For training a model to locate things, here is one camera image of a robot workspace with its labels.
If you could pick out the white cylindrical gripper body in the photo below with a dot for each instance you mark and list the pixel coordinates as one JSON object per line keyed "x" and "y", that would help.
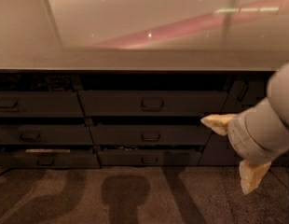
{"x": 240, "y": 139}

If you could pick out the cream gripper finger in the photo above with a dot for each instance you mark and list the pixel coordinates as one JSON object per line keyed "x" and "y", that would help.
{"x": 218, "y": 123}
{"x": 252, "y": 175}

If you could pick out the dark drawer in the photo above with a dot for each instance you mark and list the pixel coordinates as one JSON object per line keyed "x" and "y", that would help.
{"x": 39, "y": 104}
{"x": 83, "y": 159}
{"x": 151, "y": 103}
{"x": 44, "y": 135}
{"x": 149, "y": 157}
{"x": 145, "y": 135}

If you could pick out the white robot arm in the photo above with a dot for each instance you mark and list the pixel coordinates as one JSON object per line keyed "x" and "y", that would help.
{"x": 278, "y": 95}

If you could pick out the dark round object in drawer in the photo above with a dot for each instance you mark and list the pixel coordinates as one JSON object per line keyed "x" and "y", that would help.
{"x": 57, "y": 84}

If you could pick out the dark right cabinet door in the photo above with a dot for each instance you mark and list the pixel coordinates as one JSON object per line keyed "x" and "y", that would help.
{"x": 243, "y": 93}

